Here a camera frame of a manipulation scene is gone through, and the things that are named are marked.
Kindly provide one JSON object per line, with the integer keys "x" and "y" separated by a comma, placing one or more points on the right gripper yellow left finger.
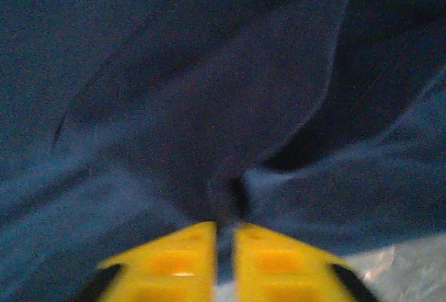
{"x": 167, "y": 270}

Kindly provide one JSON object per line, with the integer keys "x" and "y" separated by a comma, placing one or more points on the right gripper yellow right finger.
{"x": 278, "y": 270}

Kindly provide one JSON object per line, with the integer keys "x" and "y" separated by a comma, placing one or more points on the navy blue cloth garment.
{"x": 174, "y": 89}

